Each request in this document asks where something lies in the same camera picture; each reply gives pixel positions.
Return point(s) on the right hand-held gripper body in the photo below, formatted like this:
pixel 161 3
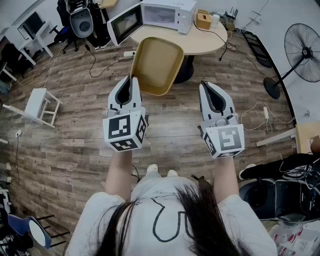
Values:
pixel 226 140

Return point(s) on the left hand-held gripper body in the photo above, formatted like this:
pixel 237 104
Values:
pixel 122 130

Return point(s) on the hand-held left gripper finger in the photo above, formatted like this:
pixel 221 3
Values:
pixel 136 96
pixel 113 96

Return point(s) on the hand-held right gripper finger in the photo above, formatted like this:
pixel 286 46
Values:
pixel 227 102
pixel 205 105

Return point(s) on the yellow plastic tray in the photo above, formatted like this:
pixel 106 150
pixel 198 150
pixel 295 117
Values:
pixel 156 65

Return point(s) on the white microwave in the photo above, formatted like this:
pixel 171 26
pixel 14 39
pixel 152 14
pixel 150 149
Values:
pixel 162 12

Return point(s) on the person's right forearm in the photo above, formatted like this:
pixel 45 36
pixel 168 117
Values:
pixel 225 180

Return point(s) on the person's left forearm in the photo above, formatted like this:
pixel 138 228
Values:
pixel 118 172

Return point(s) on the white power strip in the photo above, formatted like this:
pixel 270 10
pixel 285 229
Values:
pixel 265 112
pixel 129 53

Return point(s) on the person's white shoe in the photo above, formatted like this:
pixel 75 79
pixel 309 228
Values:
pixel 152 168
pixel 172 173

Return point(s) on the white desk leg bar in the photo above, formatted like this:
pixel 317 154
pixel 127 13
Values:
pixel 275 137

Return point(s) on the person's grey trousers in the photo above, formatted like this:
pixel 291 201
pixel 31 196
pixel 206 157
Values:
pixel 150 177

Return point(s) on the black floor rack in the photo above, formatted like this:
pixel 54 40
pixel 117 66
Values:
pixel 257 47

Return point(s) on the round wooden table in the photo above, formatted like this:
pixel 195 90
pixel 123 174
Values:
pixel 202 40

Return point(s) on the black backpack rig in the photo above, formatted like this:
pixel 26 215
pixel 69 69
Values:
pixel 262 197

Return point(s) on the white stool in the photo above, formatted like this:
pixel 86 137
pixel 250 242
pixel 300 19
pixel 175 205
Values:
pixel 36 101

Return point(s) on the blue seat office chair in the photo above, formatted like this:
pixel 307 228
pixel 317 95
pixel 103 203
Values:
pixel 63 33

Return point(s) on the light wooden desk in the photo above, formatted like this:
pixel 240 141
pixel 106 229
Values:
pixel 306 136

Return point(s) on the white cup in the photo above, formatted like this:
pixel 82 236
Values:
pixel 215 21

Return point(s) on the wicker tissue box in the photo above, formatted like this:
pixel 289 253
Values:
pixel 203 20

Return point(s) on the black router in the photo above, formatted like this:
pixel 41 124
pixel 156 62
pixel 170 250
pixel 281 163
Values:
pixel 231 14

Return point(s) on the black standing fan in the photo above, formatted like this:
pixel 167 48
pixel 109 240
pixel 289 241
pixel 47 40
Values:
pixel 303 53

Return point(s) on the small wooden side table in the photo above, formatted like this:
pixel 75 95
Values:
pixel 108 3

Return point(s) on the white desk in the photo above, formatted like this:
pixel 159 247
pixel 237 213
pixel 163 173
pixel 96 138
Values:
pixel 37 37

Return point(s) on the person's white shirt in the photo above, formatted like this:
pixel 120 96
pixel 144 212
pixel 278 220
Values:
pixel 145 225

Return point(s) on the dark monitor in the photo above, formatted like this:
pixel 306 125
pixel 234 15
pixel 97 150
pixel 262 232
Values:
pixel 32 22

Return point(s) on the pile of white red packets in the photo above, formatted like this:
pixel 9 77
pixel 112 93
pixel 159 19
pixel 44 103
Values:
pixel 297 241

